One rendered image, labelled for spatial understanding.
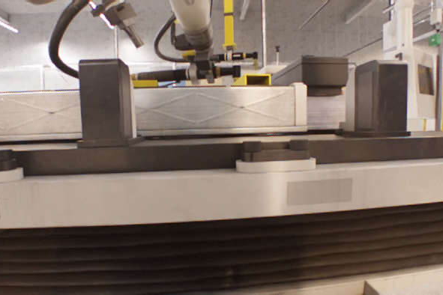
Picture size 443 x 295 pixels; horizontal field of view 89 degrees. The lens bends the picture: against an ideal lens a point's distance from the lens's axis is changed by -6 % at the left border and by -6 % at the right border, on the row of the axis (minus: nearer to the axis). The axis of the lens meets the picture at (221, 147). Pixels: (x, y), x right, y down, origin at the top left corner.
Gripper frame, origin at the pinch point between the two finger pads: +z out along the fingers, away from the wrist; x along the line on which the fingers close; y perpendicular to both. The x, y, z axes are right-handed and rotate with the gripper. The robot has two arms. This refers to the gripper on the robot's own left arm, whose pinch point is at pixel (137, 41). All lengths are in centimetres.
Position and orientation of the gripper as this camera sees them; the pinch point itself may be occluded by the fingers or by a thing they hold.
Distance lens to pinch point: 102.4
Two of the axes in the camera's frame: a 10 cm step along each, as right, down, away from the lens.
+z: 4.4, 7.6, 4.7
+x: 1.4, -5.8, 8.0
